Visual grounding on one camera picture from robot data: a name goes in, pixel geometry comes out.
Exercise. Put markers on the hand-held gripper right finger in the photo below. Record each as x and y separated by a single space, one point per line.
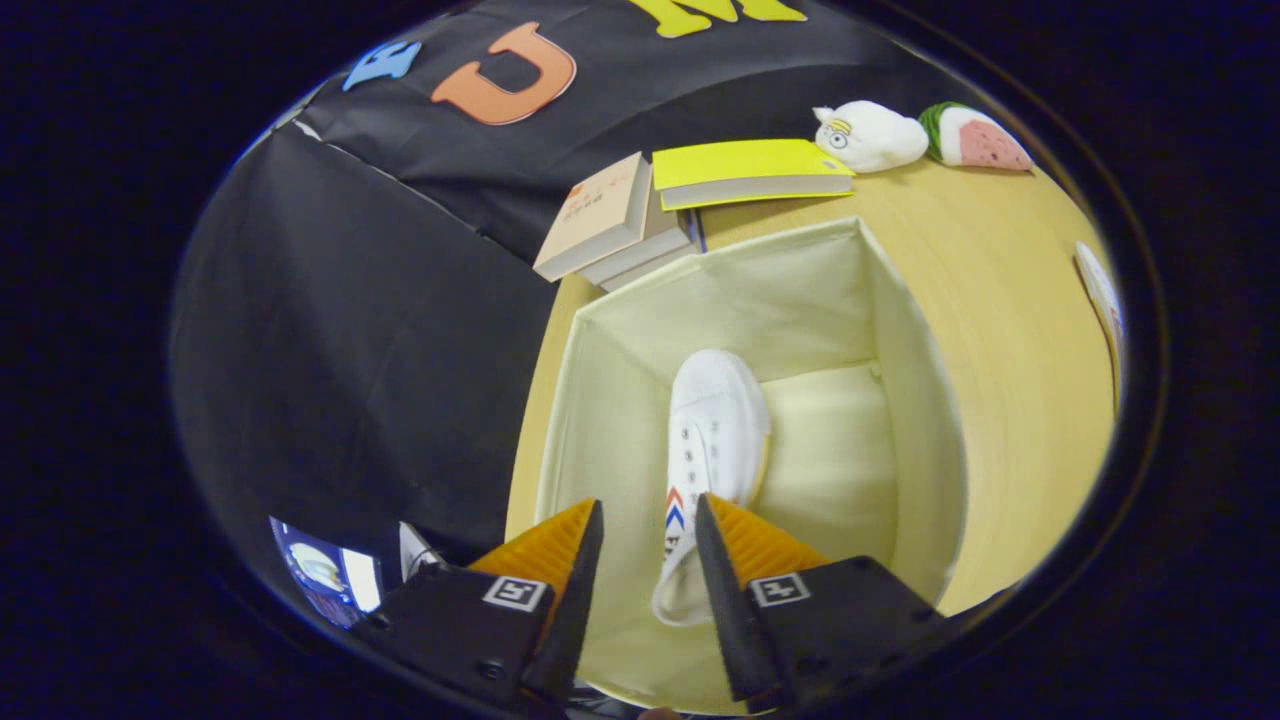
735 620

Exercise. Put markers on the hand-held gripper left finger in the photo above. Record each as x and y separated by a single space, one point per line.
570 600

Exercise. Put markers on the green fabric storage box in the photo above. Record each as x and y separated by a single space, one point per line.
850 470

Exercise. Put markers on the white canvas shoe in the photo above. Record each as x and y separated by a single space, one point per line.
1100 290
715 420

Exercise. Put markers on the black backdrop cloth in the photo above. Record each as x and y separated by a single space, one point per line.
350 350

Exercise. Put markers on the pale paperback book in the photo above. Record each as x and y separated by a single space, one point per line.
660 245
670 268

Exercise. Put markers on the tan book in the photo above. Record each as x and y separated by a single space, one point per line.
595 215

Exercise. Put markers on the yellow book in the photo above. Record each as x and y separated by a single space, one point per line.
745 160

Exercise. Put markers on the white plush toy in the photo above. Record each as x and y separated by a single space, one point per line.
875 138

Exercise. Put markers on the watermelon plush toy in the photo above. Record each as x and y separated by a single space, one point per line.
985 145

